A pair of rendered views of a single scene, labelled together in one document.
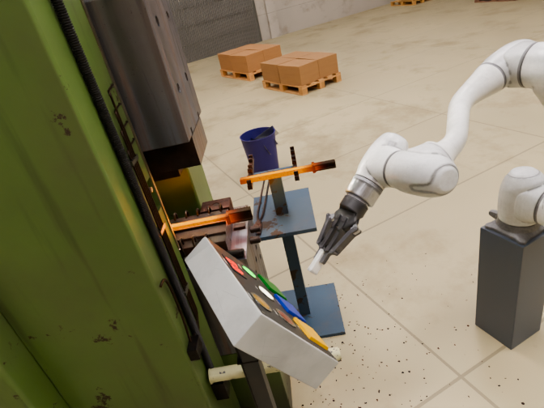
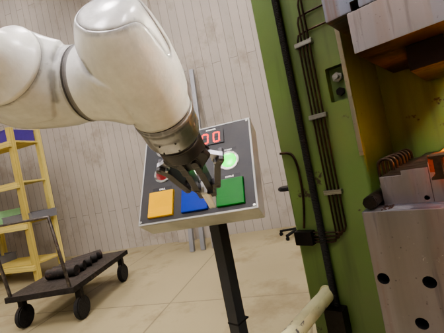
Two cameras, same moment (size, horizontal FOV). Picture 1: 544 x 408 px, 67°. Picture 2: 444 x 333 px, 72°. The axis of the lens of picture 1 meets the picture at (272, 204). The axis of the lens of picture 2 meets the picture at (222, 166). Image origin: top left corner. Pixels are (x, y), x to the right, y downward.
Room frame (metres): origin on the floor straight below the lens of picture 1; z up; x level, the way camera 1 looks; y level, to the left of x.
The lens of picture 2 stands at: (1.32, -0.60, 1.07)
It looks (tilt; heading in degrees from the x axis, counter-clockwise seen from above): 0 degrees down; 126
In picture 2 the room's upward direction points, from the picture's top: 11 degrees counter-clockwise
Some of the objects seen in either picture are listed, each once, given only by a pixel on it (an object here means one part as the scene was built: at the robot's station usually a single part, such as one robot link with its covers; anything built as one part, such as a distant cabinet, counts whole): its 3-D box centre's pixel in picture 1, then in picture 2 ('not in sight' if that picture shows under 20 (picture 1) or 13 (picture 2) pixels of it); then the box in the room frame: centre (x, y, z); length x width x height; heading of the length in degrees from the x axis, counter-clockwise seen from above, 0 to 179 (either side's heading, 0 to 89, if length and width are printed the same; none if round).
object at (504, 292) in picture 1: (511, 281); not in sight; (1.35, -0.99, 0.30); 0.20 x 0.20 x 0.60; 20
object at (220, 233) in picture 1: (173, 240); (441, 168); (1.31, 0.39, 0.96); 0.42 x 0.20 x 0.09; 85
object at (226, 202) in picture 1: (217, 210); not in sight; (1.47, 0.22, 0.95); 0.12 x 0.09 x 0.07; 85
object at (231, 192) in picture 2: (270, 288); (230, 192); (0.86, 0.06, 1.01); 0.07 x 0.05 x 0.07; 20
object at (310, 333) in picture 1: (309, 334); (161, 204); (0.67, -0.01, 1.01); 0.07 x 0.05 x 0.07; 20
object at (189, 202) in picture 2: (288, 309); (195, 198); (0.77, 0.02, 1.01); 0.07 x 0.05 x 0.07; 20
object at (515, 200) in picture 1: (523, 194); not in sight; (1.34, -0.99, 0.77); 0.18 x 0.16 x 0.22; 24
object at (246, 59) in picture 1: (249, 61); not in sight; (8.82, -0.24, 0.24); 1.35 x 0.98 x 0.47; 21
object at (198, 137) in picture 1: (138, 152); (414, 34); (1.31, 0.39, 1.32); 0.42 x 0.20 x 0.10; 85
